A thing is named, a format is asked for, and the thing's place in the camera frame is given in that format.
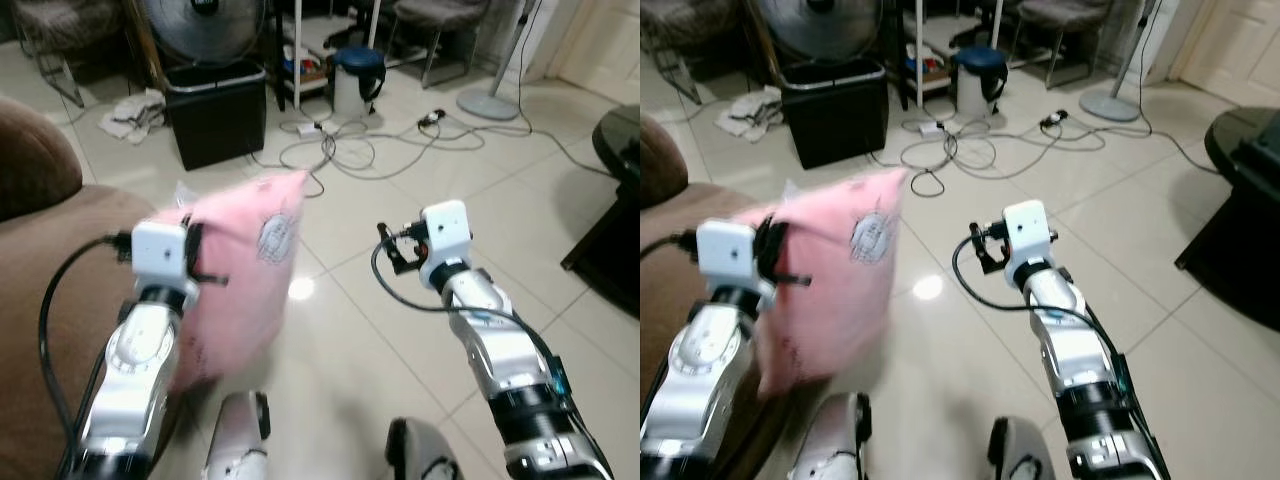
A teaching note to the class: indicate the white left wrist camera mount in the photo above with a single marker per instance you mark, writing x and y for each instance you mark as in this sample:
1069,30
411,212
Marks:
725,250
158,250

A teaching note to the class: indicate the brown fabric sofa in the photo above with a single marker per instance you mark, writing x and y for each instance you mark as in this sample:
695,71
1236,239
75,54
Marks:
665,300
40,290

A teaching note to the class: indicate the brown wooden stick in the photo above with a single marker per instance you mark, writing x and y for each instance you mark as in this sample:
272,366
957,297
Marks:
762,45
145,50

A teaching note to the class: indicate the silver robot leg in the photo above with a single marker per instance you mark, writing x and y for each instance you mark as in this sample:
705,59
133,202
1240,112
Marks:
425,455
240,440
1020,455
835,440

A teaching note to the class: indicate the silver left robot leg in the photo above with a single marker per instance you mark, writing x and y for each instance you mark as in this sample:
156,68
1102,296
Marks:
835,440
240,440

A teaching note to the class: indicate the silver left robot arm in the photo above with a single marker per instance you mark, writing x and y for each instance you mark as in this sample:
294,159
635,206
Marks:
700,390
135,380

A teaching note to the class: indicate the white rack pole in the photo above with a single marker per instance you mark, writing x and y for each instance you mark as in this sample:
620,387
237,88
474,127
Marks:
297,60
919,60

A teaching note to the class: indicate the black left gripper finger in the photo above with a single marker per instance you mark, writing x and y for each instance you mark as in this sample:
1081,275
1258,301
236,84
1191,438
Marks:
797,281
212,279

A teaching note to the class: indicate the grey floor fan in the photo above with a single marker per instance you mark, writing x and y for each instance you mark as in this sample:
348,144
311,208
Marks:
210,35
820,30

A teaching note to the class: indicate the silver right robot leg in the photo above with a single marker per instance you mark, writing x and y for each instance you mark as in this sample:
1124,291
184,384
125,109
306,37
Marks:
1020,455
425,455

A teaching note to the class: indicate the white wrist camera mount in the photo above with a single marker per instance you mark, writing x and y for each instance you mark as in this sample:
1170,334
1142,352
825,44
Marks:
158,250
445,228
1028,228
725,250

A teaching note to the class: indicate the grey fabric metal chair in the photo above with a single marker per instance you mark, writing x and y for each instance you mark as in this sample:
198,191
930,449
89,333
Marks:
1060,12
65,20
690,20
440,12

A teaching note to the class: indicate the black plastic bin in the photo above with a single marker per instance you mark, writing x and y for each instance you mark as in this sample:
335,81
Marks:
215,120
835,115

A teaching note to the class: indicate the round black glass table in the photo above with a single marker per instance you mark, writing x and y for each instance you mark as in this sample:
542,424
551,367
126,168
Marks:
1240,200
620,150

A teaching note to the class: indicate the pink pillow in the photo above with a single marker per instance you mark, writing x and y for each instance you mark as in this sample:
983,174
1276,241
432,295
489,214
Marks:
245,290
840,280

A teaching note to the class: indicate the white crumpled cloth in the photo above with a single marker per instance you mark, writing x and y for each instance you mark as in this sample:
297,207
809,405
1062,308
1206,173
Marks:
750,112
135,115

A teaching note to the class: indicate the black floor power strip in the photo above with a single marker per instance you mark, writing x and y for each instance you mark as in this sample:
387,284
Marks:
1053,119
431,118

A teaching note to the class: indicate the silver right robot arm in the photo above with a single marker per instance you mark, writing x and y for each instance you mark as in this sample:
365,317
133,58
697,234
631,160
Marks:
500,350
1075,350

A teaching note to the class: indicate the white power adapter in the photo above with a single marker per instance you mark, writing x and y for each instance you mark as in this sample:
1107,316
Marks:
932,127
308,128

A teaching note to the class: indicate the cream panel door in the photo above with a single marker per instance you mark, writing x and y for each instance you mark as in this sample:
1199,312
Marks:
1230,45
600,40

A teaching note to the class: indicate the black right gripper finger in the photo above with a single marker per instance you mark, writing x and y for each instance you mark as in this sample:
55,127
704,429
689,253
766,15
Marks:
397,262
985,262
387,232
977,232

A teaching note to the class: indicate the grey fan stand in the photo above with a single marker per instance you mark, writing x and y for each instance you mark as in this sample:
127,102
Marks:
1108,105
488,103

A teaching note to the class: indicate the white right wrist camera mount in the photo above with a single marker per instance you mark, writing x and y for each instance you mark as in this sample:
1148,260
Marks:
445,228
1028,228

